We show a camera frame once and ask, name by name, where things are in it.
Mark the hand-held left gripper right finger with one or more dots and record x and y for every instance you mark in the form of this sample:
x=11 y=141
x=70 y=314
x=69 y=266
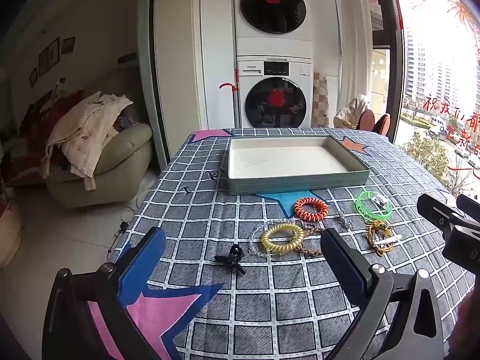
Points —
x=343 y=262

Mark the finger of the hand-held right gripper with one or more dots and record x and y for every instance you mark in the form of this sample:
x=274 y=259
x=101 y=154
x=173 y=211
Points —
x=438 y=212
x=470 y=208

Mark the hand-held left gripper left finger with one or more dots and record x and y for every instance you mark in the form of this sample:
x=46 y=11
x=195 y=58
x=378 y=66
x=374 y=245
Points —
x=144 y=258

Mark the black hair claw clip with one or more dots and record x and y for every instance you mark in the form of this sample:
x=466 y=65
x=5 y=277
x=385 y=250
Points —
x=228 y=258

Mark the shallow grey-green cardboard box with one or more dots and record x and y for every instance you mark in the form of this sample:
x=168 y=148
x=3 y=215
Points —
x=285 y=157

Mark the person's right forearm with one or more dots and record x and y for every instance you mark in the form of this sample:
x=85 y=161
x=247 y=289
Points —
x=468 y=330

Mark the small silver hair clip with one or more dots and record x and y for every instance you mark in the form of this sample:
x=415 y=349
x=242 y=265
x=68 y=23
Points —
x=343 y=222

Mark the grey checked star tablecloth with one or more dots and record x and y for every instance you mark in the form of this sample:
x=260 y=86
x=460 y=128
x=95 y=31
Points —
x=285 y=307

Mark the small black clip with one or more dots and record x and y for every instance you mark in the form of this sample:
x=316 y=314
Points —
x=212 y=175
x=186 y=189

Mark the pale green sofa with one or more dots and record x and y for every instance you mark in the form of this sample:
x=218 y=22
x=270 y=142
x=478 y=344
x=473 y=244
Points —
x=112 y=165

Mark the brown chair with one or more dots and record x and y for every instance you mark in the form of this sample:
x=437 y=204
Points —
x=366 y=120
x=383 y=124

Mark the white cloth on chair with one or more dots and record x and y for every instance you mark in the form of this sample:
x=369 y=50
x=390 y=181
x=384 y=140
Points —
x=352 y=110

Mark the beige clothes pile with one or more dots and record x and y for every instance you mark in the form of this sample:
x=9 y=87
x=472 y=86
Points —
x=86 y=127

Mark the checked hanging towel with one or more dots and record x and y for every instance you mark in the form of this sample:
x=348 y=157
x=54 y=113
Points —
x=320 y=101

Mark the dark red blanket pile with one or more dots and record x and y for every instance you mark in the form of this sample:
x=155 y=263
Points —
x=33 y=131

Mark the white washing machine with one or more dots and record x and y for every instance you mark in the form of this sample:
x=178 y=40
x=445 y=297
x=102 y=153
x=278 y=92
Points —
x=275 y=97

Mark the white stacked dryer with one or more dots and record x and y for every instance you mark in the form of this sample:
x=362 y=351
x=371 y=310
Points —
x=273 y=3

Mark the small picture frame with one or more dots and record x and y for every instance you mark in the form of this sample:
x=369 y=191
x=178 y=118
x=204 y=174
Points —
x=33 y=77
x=68 y=45

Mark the large picture frame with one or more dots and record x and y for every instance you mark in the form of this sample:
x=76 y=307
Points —
x=49 y=55

